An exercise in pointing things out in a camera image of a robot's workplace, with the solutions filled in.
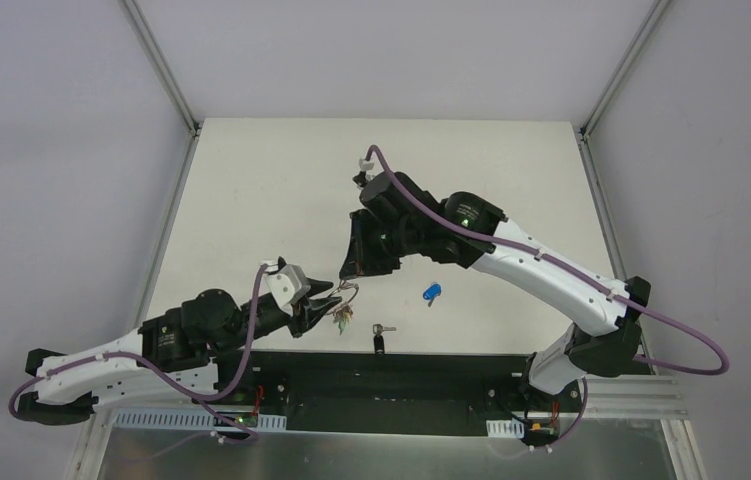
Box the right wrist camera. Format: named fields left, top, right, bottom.
left=352, top=157, right=374, bottom=190

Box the large silver keyring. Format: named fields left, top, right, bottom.
left=333, top=280, right=360, bottom=308

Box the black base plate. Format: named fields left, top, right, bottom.
left=211, top=351, right=583, bottom=437

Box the loose blue tag key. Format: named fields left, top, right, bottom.
left=422, top=282, right=442, bottom=307

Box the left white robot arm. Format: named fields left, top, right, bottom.
left=8, top=272, right=342, bottom=426

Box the green key tag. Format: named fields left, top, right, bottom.
left=332, top=305, right=353, bottom=335

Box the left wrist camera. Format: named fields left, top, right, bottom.
left=263, top=257, right=311, bottom=316

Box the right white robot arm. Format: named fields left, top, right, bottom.
left=339, top=172, right=651, bottom=410

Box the aluminium frame rail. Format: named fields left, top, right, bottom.
left=584, top=375, right=689, bottom=420

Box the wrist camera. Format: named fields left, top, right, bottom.
left=263, top=257, right=311, bottom=316
left=352, top=157, right=374, bottom=190

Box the black tag key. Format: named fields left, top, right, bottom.
left=372, top=324, right=397, bottom=355

